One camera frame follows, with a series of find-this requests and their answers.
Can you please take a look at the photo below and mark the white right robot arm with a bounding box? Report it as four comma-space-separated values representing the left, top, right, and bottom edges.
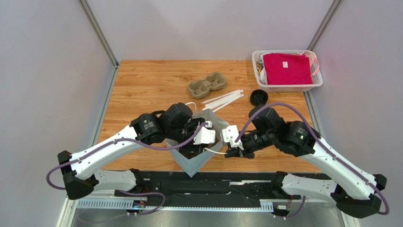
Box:
220, 103, 390, 218

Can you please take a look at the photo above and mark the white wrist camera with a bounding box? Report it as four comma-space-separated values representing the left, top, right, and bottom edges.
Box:
193, 121, 216, 145
220, 125, 244, 150

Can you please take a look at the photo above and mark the white straw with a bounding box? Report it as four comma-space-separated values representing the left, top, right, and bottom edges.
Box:
201, 89, 244, 104
205, 92, 243, 106
203, 94, 244, 110
212, 102, 231, 113

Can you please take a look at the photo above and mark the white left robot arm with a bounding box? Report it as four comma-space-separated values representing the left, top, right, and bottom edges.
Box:
58, 103, 216, 200

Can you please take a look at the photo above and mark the cardboard cup carrier tray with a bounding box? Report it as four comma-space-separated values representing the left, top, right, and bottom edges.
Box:
188, 72, 227, 99

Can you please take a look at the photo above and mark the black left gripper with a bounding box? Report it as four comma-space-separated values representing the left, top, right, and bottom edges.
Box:
167, 117, 205, 153

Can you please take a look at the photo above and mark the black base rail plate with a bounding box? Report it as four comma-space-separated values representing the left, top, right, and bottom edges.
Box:
129, 171, 302, 208

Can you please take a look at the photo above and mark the stack of black lids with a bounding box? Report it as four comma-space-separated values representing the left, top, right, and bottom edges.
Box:
249, 89, 269, 106

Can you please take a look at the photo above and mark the left aluminium corner post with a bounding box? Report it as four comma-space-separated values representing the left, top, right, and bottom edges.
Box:
77, 0, 119, 69

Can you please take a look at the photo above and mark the pink folded cloth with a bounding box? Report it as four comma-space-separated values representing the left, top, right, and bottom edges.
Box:
263, 53, 313, 85

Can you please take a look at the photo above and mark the right aluminium corner post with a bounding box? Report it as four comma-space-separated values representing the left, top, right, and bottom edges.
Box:
307, 0, 343, 51

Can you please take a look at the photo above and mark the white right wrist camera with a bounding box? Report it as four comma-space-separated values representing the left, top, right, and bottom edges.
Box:
220, 125, 244, 150

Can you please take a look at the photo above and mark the aluminium corner post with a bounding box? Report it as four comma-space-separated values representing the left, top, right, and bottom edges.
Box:
307, 0, 343, 51
77, 0, 119, 69

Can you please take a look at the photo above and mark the white plastic basket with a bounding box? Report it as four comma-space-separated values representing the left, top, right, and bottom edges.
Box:
252, 50, 323, 92

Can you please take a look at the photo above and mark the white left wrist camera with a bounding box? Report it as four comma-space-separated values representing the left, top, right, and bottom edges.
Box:
193, 121, 216, 145

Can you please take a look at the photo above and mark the light blue paper bag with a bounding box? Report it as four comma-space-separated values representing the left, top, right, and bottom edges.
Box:
163, 103, 229, 177

